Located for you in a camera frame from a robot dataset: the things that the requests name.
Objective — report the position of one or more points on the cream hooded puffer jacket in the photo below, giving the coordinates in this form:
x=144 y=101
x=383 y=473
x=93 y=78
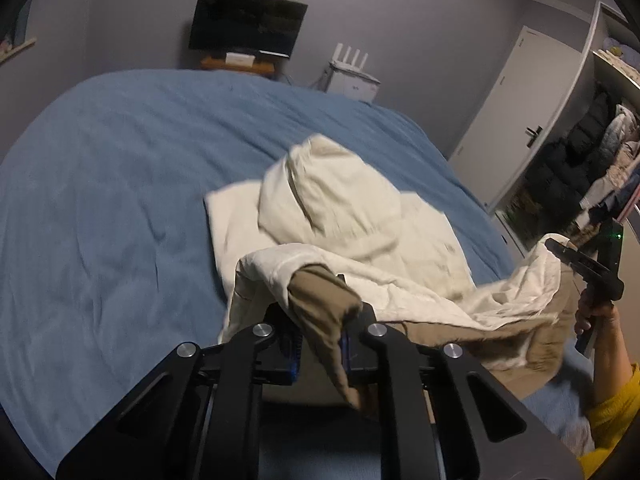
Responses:
x=322 y=233

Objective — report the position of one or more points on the wooden tv shelf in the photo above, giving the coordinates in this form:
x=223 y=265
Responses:
x=259 y=68

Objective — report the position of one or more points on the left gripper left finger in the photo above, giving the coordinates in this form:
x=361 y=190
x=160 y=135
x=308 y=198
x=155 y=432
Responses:
x=196 y=414

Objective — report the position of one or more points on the white box under router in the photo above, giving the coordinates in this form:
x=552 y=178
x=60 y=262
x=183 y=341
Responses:
x=352 y=84

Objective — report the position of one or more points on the wooden window sill shelf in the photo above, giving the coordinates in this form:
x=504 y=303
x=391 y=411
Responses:
x=6 y=56

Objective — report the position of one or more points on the white wifi router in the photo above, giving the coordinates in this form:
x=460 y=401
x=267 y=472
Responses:
x=350 y=61

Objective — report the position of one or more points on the person's right hand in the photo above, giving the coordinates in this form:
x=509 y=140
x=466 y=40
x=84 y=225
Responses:
x=597 y=319

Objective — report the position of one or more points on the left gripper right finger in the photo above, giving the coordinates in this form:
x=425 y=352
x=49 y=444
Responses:
x=442 y=414

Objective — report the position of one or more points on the yellow sleeve forearm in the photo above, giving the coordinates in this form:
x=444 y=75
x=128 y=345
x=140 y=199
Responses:
x=615 y=391

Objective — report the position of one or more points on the blue fleece bed blanket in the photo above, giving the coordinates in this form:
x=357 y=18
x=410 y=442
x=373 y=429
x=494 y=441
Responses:
x=106 y=261

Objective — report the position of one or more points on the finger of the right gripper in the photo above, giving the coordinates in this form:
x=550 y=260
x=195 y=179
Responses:
x=567 y=255

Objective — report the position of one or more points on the black door handle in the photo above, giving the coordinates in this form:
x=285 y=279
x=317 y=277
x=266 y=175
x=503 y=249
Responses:
x=532 y=135

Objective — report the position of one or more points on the black wall monitor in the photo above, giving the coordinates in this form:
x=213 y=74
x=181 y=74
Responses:
x=254 y=27

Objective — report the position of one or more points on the white door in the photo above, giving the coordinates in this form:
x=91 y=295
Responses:
x=528 y=91

